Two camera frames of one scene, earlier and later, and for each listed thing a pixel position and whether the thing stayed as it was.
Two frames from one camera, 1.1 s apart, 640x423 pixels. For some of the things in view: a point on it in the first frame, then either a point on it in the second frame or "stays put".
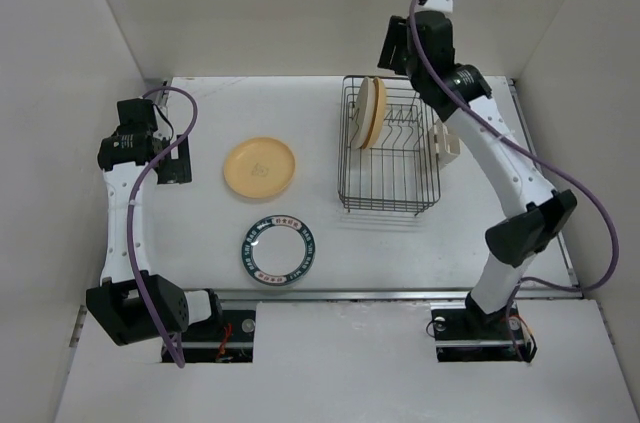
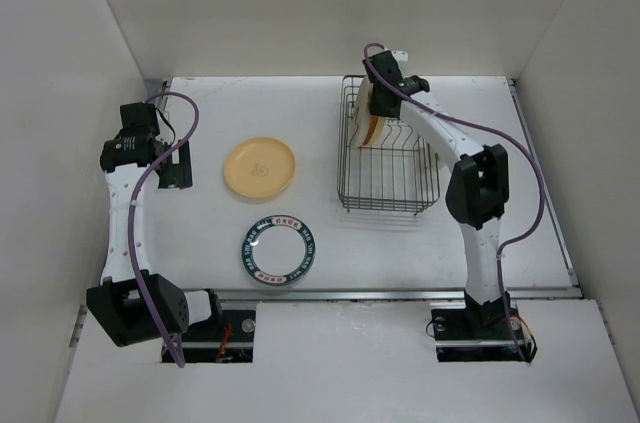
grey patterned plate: (278, 250) stays put
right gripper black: (395, 37) to (375, 108)
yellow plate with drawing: (259, 167) stays put
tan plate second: (378, 114) stays put
